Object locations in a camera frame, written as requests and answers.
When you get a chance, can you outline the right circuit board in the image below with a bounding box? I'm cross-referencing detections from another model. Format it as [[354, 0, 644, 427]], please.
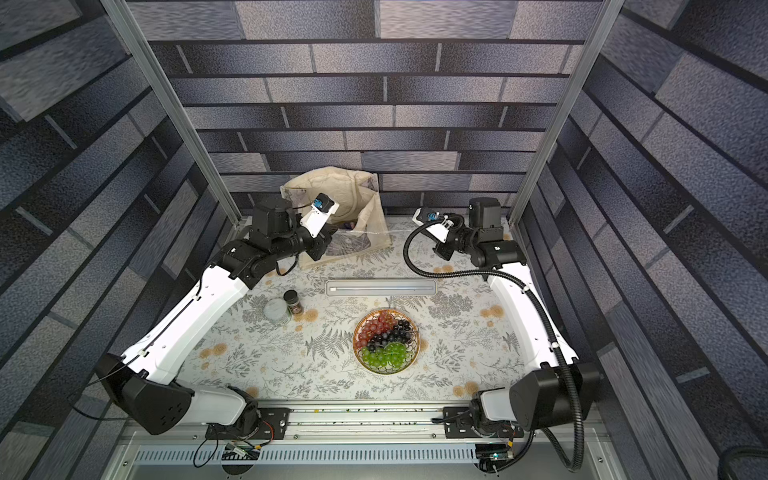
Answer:
[[475, 442, 514, 474]]

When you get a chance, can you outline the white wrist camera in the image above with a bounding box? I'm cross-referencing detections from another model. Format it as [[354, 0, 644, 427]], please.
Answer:
[[412, 207, 455, 243], [300, 193, 339, 238]]

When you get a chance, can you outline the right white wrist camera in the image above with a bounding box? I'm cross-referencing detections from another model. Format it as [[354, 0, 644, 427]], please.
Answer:
[[412, 207, 455, 243]]

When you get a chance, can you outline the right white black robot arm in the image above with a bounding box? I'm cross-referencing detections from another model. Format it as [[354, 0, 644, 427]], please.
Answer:
[[414, 197, 600, 433]]

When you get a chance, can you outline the cream plastic wrap dispenser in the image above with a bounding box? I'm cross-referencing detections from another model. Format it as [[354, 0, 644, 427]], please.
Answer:
[[326, 278, 437, 297]]

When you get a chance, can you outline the small dark spice jar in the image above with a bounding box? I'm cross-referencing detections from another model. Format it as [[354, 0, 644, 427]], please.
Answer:
[[283, 289, 304, 316]]

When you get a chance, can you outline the red grape bunch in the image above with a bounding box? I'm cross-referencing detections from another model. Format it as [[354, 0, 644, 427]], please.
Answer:
[[354, 311, 398, 349]]

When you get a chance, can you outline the cream canvas tote bag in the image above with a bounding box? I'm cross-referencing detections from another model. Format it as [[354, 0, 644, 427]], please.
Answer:
[[280, 167, 392, 269]]

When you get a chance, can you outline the right aluminium frame post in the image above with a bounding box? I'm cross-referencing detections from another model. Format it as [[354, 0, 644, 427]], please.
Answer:
[[509, 0, 624, 227]]

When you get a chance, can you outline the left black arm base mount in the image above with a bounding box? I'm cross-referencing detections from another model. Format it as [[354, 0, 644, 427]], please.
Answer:
[[205, 408, 291, 441]]

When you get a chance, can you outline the aluminium mounting rail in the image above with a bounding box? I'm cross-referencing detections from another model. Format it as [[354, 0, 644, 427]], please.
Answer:
[[117, 400, 608, 446]]

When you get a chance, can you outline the aluminium frame post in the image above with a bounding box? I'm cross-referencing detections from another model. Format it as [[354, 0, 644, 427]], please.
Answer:
[[100, 0, 242, 225], [509, 0, 624, 227]]

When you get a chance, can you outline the black grape bunch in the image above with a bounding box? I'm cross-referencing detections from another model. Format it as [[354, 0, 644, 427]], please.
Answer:
[[366, 319, 414, 352]]

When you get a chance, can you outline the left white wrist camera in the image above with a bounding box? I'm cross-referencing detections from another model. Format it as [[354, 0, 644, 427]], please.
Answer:
[[300, 193, 339, 238]]

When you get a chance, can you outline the green grape bunch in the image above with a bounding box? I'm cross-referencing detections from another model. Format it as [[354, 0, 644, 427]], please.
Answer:
[[359, 342, 411, 373]]

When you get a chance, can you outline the clear plastic wrap sheet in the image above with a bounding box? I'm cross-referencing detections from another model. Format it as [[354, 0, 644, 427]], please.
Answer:
[[318, 216, 417, 279]]

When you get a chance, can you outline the patterned plate with orange rim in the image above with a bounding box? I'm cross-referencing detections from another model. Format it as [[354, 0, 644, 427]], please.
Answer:
[[352, 308, 421, 375]]

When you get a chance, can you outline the clear round lidded container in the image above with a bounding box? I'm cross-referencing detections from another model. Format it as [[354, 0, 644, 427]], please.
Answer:
[[263, 298, 292, 326]]

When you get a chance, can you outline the left circuit board with wires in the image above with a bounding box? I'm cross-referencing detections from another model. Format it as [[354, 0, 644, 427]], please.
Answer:
[[192, 421, 274, 477]]

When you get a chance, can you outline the slotted white cable duct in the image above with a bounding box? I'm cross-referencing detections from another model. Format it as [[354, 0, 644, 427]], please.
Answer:
[[134, 444, 477, 466]]

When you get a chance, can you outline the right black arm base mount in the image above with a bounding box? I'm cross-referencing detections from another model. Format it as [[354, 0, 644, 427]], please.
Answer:
[[433, 406, 526, 440]]

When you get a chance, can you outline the left aluminium frame post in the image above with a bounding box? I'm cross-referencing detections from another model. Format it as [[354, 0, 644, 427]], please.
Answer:
[[100, 0, 242, 225]]

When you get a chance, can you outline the right black corrugated cable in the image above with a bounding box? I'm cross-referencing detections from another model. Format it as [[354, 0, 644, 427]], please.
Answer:
[[402, 217, 586, 474]]

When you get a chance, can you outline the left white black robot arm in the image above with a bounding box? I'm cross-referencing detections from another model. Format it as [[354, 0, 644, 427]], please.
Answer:
[[96, 193, 338, 439]]

